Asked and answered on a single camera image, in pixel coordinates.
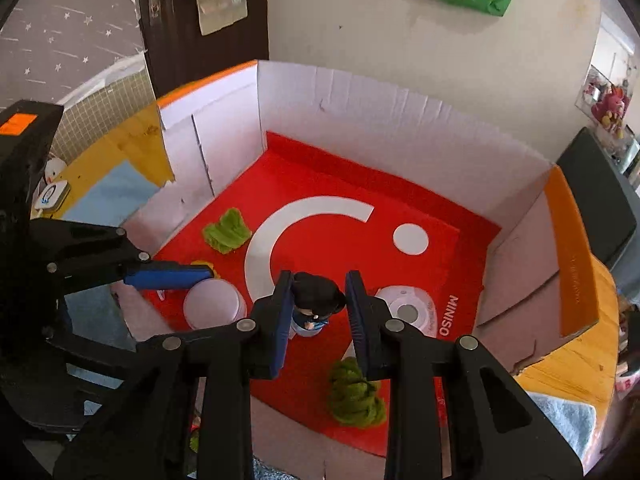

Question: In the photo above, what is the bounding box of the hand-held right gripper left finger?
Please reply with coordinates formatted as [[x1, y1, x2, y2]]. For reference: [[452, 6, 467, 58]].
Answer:
[[52, 270, 296, 480]]

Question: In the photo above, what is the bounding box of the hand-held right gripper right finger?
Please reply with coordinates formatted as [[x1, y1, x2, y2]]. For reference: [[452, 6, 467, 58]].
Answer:
[[345, 270, 583, 480]]

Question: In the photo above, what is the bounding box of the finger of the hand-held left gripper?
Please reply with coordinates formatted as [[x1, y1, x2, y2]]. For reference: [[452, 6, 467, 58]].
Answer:
[[42, 325, 141, 385], [32, 219, 215, 296]]

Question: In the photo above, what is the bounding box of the blonde pink figurine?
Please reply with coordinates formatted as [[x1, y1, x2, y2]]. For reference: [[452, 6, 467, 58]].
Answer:
[[156, 260, 221, 301]]

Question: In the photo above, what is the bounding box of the black-haired figurine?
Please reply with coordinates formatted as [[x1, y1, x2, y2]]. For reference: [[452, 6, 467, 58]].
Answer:
[[289, 271, 347, 338]]

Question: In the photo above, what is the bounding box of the round white lid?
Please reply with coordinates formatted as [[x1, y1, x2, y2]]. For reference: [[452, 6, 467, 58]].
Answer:
[[183, 278, 247, 331]]

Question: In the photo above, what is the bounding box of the pink rounded electric device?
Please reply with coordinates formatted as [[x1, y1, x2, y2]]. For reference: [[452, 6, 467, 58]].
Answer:
[[374, 285, 441, 338]]

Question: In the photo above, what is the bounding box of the small green chenille bundle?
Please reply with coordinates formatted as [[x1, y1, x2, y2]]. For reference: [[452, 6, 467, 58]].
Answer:
[[202, 208, 252, 255]]

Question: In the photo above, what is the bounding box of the large green chenille bundle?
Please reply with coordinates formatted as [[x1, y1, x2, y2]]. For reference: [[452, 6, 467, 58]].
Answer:
[[327, 357, 387, 428]]

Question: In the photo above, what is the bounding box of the orange cardboard box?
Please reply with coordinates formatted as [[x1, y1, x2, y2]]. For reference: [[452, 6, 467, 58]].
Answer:
[[112, 59, 621, 480]]

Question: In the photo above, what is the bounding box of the white snowman plush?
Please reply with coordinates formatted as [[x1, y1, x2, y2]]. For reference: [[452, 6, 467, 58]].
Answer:
[[44, 156, 68, 183]]

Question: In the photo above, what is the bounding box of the white square gadget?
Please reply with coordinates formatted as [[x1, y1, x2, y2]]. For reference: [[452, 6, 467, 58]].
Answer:
[[32, 180, 71, 210]]

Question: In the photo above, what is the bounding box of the red printed paper liner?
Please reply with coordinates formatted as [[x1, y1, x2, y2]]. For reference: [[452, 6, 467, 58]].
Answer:
[[145, 131, 502, 458]]

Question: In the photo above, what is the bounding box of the blue fluffy towel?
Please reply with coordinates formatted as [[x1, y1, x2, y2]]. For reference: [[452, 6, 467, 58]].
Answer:
[[62, 160, 598, 480]]

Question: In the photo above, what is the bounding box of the dark brown door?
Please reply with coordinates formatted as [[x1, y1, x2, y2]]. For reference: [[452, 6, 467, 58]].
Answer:
[[136, 0, 270, 98]]

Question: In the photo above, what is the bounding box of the side table with dark cloth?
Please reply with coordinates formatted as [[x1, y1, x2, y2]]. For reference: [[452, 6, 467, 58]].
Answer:
[[556, 126, 640, 306]]

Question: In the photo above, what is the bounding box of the pink rabbit plush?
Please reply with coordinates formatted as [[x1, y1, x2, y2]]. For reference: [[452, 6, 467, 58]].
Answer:
[[590, 85, 632, 133]]

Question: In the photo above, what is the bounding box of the metal door handle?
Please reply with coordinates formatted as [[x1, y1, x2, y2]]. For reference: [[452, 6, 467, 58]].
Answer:
[[147, 0, 176, 23]]

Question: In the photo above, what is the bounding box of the wall mirror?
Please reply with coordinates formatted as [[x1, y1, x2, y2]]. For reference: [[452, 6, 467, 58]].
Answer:
[[575, 65, 632, 133]]

